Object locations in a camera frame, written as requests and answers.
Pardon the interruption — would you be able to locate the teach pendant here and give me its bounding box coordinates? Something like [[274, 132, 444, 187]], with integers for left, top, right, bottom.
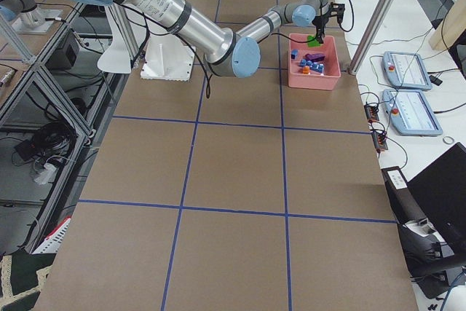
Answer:
[[382, 51, 432, 91], [382, 89, 443, 136]]

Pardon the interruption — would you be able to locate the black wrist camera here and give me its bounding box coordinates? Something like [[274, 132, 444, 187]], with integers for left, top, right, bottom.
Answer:
[[328, 2, 345, 25]]

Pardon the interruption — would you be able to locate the aluminium frame post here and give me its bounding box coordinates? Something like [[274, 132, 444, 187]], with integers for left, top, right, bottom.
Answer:
[[348, 0, 394, 75]]

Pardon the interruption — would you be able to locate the small blue block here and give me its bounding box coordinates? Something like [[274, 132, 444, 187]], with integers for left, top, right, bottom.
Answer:
[[291, 50, 299, 60]]

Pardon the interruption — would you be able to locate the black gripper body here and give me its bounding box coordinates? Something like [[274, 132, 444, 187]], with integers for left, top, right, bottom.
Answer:
[[313, 16, 327, 44]]

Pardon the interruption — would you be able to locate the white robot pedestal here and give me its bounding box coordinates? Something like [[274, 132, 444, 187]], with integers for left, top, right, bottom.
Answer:
[[98, 4, 194, 81]]

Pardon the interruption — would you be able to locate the long blue block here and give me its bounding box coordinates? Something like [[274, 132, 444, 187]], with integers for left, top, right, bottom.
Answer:
[[299, 59, 324, 74]]

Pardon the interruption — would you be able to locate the black laptop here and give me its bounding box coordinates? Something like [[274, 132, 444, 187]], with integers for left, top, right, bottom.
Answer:
[[408, 142, 465, 253]]

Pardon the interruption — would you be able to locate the pink plastic box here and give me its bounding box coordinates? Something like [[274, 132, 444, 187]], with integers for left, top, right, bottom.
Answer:
[[288, 34, 341, 90]]

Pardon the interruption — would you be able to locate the green block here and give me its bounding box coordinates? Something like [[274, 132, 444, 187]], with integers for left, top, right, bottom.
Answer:
[[307, 35, 322, 47]]

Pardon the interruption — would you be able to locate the purple block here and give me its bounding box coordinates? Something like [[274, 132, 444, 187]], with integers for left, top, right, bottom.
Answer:
[[304, 53, 325, 63]]

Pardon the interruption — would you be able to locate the far teach pendant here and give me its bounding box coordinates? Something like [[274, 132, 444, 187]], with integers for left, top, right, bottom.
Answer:
[[382, 51, 432, 91]]

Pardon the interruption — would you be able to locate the near teach pendant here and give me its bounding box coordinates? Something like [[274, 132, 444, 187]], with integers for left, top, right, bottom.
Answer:
[[382, 89, 443, 136]]

